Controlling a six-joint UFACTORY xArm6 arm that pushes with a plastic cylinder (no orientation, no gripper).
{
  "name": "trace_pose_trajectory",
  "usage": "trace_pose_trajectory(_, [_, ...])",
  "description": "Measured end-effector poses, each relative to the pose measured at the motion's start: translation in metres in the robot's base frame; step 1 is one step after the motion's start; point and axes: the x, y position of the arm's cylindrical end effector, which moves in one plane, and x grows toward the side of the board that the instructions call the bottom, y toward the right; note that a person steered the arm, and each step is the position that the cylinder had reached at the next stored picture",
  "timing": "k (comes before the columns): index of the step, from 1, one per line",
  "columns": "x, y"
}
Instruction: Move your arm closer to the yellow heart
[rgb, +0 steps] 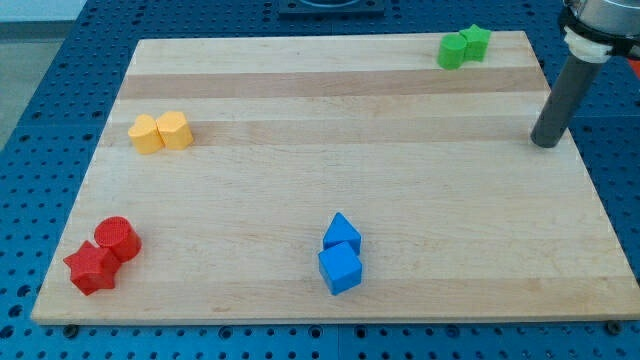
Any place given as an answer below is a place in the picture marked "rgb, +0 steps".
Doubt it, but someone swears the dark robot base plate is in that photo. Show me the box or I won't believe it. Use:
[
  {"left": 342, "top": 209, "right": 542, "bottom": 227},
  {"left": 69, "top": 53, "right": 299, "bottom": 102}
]
[{"left": 278, "top": 0, "right": 386, "bottom": 17}]

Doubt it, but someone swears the red cylinder block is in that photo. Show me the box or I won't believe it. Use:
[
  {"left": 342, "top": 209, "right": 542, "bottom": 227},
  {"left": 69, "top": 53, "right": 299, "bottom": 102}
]
[{"left": 94, "top": 216, "right": 142, "bottom": 262}]

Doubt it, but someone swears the yellow hexagon block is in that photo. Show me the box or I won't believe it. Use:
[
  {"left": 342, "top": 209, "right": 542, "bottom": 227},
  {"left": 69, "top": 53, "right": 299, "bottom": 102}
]
[{"left": 156, "top": 111, "right": 194, "bottom": 150}]

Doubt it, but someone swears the blue triangle block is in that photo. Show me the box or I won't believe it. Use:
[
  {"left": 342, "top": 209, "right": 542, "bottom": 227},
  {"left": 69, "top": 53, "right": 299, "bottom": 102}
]
[{"left": 322, "top": 212, "right": 362, "bottom": 255}]

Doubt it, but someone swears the red star block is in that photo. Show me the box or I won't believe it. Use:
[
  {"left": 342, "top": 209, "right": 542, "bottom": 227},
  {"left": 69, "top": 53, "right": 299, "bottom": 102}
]
[{"left": 63, "top": 241, "right": 122, "bottom": 296}]

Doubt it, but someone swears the green cylinder block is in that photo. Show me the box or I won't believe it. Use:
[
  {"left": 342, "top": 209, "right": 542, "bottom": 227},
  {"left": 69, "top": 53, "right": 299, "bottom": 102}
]
[{"left": 437, "top": 34, "right": 467, "bottom": 70}]

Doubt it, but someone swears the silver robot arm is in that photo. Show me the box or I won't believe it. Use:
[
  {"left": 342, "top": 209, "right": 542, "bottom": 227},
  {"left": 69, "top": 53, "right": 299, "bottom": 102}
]
[{"left": 558, "top": 0, "right": 639, "bottom": 64}]

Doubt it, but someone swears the green star block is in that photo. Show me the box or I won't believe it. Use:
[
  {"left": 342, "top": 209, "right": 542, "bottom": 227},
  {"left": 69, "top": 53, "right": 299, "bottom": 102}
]
[{"left": 459, "top": 24, "right": 491, "bottom": 62}]

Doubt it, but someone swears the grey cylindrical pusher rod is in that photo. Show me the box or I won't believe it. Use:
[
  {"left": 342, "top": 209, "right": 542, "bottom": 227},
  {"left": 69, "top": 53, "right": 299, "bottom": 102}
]
[{"left": 530, "top": 26, "right": 613, "bottom": 148}]

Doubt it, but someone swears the blue cube block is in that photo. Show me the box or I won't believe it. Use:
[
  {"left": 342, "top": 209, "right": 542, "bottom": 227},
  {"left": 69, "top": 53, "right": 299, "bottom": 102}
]
[{"left": 318, "top": 242, "right": 363, "bottom": 295}]

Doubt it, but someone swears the wooden board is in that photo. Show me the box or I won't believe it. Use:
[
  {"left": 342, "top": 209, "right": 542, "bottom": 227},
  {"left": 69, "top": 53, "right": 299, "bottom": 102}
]
[{"left": 32, "top": 31, "right": 639, "bottom": 325}]

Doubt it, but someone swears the yellow heart block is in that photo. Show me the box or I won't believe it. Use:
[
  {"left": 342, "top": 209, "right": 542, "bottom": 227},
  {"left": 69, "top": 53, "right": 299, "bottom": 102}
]
[{"left": 127, "top": 114, "right": 164, "bottom": 155}]

